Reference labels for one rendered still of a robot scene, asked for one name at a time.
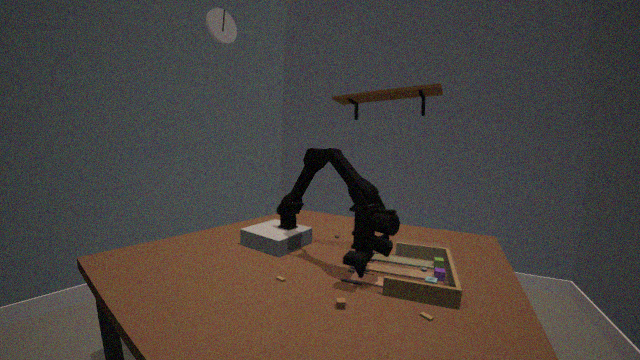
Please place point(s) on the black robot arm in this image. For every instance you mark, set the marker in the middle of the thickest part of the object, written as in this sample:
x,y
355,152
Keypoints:
x,y
361,191

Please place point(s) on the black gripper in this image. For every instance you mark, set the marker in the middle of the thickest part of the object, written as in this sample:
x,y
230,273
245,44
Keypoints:
x,y
360,257

